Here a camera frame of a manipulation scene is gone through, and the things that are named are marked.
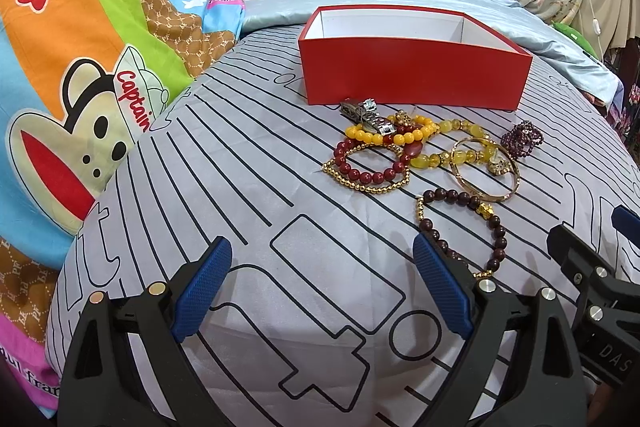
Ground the translucent yellow stone bracelet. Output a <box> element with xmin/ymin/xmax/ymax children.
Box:
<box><xmin>409</xmin><ymin>118</ymin><xmax>501</xmax><ymax>171</ymax></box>

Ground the purple garnet bracelet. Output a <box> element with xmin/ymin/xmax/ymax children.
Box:
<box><xmin>500</xmin><ymin>120</ymin><xmax>545</xmax><ymax>160</ymax></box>

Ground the silver metal watch band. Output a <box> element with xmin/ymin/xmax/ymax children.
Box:
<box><xmin>340</xmin><ymin>98</ymin><xmax>396</xmax><ymax>136</ymax></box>

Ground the gold bangle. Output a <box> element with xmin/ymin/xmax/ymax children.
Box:
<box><xmin>449</xmin><ymin>136</ymin><xmax>522</xmax><ymax>202</ymax></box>

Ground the green object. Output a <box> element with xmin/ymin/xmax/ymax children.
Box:
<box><xmin>552</xmin><ymin>22</ymin><xmax>597</xmax><ymax>58</ymax></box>

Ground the yellow bead bracelet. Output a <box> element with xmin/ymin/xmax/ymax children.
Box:
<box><xmin>344</xmin><ymin>114</ymin><xmax>442</xmax><ymax>148</ymax></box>

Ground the gold flower charm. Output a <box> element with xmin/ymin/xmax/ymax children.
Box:
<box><xmin>487</xmin><ymin>157</ymin><xmax>511</xmax><ymax>176</ymax></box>

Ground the red bead bracelet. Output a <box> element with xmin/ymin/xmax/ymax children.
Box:
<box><xmin>333</xmin><ymin>136</ymin><xmax>424</xmax><ymax>186</ymax></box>

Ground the colourful monkey cartoon blanket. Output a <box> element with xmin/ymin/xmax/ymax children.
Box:
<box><xmin>1</xmin><ymin>0</ymin><xmax>244</xmax><ymax>415</ymax></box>

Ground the red cardboard box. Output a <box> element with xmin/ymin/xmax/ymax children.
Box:
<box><xmin>298</xmin><ymin>4</ymin><xmax>533</xmax><ymax>110</ymax></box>

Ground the light blue quilt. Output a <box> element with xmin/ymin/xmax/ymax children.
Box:
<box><xmin>241</xmin><ymin>0</ymin><xmax>623</xmax><ymax>105</ymax></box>

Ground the dark brown bead bracelet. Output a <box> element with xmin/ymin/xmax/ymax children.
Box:
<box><xmin>414</xmin><ymin>187</ymin><xmax>509</xmax><ymax>281</ymax></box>

